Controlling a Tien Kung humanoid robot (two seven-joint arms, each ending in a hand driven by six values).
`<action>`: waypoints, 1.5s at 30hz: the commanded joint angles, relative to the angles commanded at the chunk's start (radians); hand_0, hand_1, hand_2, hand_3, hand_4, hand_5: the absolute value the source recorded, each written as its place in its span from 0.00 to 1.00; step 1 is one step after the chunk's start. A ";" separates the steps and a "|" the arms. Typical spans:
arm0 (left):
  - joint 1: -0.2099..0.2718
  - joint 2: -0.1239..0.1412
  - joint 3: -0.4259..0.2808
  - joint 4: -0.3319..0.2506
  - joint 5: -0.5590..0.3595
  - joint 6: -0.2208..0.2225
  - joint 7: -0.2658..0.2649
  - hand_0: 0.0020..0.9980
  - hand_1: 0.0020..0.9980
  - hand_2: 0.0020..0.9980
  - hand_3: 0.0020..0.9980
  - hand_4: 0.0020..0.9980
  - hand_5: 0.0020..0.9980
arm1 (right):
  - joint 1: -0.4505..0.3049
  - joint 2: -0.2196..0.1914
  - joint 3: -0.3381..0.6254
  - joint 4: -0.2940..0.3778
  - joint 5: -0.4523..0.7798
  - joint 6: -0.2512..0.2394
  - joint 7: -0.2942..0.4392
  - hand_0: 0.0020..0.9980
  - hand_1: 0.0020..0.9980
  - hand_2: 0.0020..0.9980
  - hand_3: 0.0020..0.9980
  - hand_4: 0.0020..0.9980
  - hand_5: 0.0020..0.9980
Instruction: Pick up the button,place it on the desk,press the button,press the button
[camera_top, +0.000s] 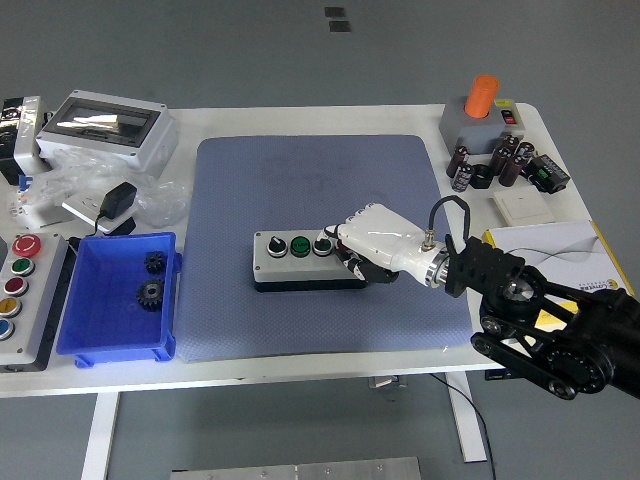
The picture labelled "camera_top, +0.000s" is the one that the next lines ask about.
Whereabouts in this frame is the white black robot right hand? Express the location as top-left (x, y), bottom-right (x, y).
top-left (323, 201), bottom-right (437, 286)

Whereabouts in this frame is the grey four-button control box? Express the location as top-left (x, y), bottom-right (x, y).
top-left (252, 228), bottom-right (370, 294)

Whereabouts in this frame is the grey five-button control box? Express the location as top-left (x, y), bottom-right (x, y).
top-left (0, 232), bottom-right (76, 374)

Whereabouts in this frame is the grey-blue table mat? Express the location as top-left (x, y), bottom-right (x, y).
top-left (175, 133), bottom-right (474, 364)

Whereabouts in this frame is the orange cylinder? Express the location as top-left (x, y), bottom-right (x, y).
top-left (463, 73), bottom-right (500, 120)

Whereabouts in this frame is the black module with green terminals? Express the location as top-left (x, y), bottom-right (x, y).
top-left (522, 153), bottom-right (571, 195)

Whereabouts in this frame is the white and yellow booklet box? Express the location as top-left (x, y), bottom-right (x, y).
top-left (480, 219), bottom-right (636, 337)

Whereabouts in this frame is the white table leg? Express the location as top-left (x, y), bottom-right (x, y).
top-left (444, 372), bottom-right (489, 464)
top-left (79, 392), bottom-right (121, 480)

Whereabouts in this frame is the clear plastic bag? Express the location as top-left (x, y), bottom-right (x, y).
top-left (29, 147), bottom-right (192, 229)

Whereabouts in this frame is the small black bevel gear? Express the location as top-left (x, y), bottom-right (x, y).
top-left (143, 250), bottom-right (169, 275)

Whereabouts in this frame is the large black bevel gear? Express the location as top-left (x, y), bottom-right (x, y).
top-left (135, 278), bottom-right (166, 312)

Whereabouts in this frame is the grey metal plate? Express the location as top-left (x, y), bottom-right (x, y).
top-left (169, 455), bottom-right (422, 480)

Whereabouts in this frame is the black power adapter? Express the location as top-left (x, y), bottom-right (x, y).
top-left (94, 181), bottom-right (139, 221)

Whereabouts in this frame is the blue plastic bin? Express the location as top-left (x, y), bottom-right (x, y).
top-left (55, 231), bottom-right (184, 370)

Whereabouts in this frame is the white breaker with blue lever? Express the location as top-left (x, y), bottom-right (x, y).
top-left (5, 173), bottom-right (75, 230)

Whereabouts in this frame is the white and black electrical device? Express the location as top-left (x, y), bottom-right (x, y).
top-left (0, 94), bottom-right (51, 185)

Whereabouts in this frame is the black ring nut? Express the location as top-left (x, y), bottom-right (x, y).
top-left (470, 163), bottom-right (494, 190)

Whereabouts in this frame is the white wall switch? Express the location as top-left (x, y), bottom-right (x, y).
top-left (492, 188), bottom-right (557, 226)

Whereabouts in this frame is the grey switch box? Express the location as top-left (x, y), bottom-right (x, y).
top-left (438, 97), bottom-right (526, 156)

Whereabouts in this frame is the black cable under table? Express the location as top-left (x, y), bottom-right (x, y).
top-left (429, 372), bottom-right (499, 480)

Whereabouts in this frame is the grey enclosure with clear window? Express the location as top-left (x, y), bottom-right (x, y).
top-left (35, 88), bottom-right (180, 176)

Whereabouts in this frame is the white wall socket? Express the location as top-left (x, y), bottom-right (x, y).
top-left (62, 193), bottom-right (137, 236)

